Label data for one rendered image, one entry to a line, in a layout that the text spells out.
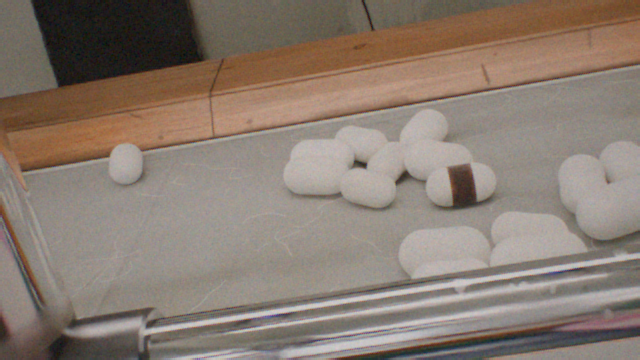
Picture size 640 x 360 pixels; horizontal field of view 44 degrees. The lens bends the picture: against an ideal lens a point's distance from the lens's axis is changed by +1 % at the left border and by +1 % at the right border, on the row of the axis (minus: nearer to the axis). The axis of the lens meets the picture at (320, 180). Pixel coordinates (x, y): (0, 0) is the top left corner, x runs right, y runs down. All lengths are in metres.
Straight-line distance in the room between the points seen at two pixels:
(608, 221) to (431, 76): 0.22
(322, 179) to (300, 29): 2.06
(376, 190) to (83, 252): 0.15
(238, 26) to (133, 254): 2.06
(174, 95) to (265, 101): 0.07
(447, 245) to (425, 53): 0.24
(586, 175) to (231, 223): 0.17
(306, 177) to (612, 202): 0.15
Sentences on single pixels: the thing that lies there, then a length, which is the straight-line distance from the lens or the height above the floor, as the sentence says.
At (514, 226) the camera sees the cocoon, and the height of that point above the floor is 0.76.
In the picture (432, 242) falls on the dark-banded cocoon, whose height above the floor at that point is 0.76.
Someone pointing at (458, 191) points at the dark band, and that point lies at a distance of 0.37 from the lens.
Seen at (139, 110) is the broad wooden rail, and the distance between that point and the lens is 0.55.
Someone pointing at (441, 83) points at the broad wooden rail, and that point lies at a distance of 0.52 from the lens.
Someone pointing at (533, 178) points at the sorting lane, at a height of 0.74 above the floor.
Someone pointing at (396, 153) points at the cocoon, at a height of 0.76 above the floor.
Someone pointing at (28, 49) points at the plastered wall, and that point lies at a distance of 2.55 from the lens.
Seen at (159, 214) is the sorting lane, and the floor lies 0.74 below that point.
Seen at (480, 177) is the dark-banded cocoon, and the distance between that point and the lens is 0.37.
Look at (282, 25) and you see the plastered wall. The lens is 2.45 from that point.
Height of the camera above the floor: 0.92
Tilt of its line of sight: 25 degrees down
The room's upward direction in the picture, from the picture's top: 12 degrees counter-clockwise
